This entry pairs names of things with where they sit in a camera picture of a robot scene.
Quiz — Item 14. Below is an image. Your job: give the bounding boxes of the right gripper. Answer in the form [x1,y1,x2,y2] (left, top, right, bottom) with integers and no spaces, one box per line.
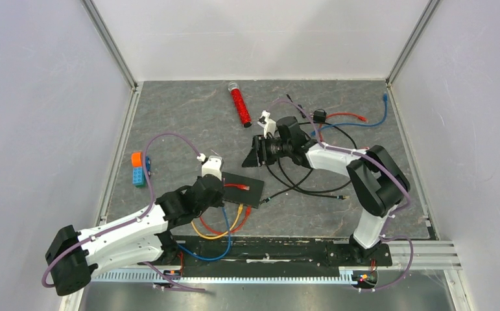
[242,135,292,168]

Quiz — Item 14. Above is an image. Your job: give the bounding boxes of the short red ethernet cable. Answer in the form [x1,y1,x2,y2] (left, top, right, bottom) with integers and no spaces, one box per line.
[198,183,253,236]

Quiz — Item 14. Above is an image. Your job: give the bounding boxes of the yellow ethernet cable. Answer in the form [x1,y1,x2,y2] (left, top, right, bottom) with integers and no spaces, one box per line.
[190,204,244,241]

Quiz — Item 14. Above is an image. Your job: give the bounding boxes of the black network switch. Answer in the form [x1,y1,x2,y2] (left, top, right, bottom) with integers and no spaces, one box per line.
[222,172,265,209]

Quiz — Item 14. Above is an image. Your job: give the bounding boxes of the long blue ethernet cable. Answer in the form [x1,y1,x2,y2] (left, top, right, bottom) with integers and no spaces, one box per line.
[175,205,233,262]

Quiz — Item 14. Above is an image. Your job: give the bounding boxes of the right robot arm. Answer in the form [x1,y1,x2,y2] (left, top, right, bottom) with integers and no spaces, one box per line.
[242,111,409,264]

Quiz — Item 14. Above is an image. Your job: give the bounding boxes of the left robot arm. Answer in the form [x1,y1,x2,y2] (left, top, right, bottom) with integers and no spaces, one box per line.
[41,174,224,296]

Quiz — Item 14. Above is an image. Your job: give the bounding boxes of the red glitter tube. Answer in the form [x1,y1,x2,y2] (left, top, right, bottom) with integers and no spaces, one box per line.
[228,82,252,128]

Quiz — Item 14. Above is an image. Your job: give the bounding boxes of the blue orange toy bricks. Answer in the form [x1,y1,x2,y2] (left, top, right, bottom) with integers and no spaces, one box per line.
[130,152,151,188]

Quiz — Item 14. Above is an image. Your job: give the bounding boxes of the black power adapter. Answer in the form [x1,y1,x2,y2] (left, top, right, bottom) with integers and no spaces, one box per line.
[296,104,327,124]

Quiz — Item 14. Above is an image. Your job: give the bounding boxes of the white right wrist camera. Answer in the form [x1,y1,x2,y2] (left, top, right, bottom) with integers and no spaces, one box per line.
[258,110,276,137]

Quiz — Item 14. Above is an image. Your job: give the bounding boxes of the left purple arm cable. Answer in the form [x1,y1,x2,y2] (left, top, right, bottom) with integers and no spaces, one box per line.
[41,132,208,294]

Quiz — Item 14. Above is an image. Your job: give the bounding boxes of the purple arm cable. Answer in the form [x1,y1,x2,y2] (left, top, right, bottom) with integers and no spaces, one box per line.
[41,132,208,294]
[267,98,414,293]

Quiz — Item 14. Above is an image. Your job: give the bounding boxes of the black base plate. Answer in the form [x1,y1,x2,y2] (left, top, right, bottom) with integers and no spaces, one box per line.
[152,235,393,277]

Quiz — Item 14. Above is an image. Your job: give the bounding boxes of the black cable teal collar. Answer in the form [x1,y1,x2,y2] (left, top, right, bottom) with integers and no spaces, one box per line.
[266,122,359,202]
[260,161,351,204]

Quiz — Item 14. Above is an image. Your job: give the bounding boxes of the far red ethernet cable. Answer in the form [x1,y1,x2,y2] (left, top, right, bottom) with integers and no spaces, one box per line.
[318,111,368,143]

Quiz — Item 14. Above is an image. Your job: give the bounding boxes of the far blue ethernet cable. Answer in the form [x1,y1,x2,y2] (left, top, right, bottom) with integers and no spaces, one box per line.
[311,92,389,136]

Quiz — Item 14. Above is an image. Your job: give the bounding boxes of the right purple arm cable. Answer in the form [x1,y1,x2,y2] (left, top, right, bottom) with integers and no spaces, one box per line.
[267,98,414,293]

